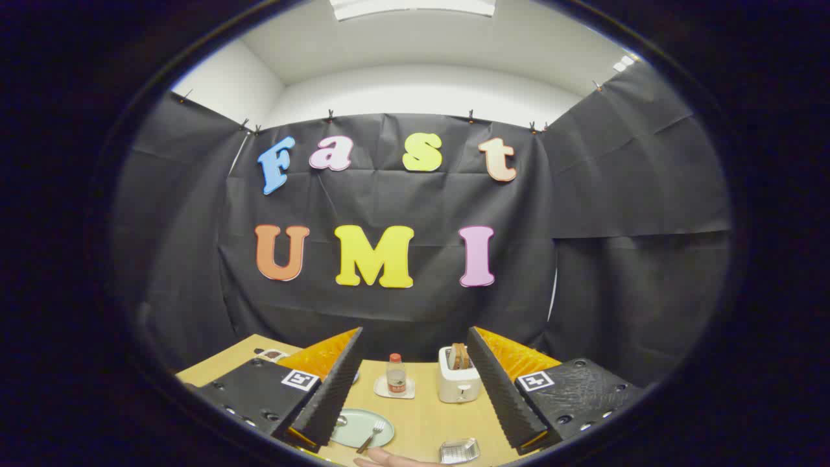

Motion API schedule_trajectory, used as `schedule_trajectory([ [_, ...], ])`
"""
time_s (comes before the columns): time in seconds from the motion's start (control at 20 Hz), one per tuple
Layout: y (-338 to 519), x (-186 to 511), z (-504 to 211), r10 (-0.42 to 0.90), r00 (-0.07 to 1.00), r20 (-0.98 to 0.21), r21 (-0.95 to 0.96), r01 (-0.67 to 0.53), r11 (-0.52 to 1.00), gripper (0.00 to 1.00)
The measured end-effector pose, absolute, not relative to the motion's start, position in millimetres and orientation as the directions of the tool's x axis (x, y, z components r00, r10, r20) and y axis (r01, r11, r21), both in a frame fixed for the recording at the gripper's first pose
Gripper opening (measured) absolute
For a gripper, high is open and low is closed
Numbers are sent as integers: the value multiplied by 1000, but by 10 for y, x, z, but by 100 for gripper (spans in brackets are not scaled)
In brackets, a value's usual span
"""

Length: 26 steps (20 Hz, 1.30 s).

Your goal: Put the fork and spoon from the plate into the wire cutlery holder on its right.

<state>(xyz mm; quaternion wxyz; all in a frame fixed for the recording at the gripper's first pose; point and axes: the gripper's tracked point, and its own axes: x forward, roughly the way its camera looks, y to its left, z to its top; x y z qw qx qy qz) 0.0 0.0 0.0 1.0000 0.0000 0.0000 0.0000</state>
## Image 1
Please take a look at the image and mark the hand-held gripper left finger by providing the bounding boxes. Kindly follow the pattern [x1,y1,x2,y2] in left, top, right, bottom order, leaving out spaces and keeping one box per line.
[193,327,364,453]

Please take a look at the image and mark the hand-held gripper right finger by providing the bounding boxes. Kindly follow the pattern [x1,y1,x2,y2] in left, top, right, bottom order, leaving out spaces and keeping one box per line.
[467,326,646,455]

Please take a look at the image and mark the silver fork with wooden handle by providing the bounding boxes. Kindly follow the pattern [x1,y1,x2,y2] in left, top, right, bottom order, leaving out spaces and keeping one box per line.
[356,420,386,455]

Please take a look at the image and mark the pale green plate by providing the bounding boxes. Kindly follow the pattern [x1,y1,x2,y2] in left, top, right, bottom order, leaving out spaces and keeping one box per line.
[331,409,395,449]

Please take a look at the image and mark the white toaster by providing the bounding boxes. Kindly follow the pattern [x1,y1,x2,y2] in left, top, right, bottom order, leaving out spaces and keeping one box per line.
[438,346,482,404]

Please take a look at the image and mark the white square coaster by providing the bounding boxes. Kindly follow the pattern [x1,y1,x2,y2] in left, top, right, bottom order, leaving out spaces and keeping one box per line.
[374,376,416,400]

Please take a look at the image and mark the clear bottle with red cap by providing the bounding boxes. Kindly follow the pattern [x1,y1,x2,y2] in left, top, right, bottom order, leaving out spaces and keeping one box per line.
[386,353,407,395]

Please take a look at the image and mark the long ceiling light panel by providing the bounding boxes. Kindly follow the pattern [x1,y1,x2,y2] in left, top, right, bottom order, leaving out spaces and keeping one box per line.
[329,0,497,21]

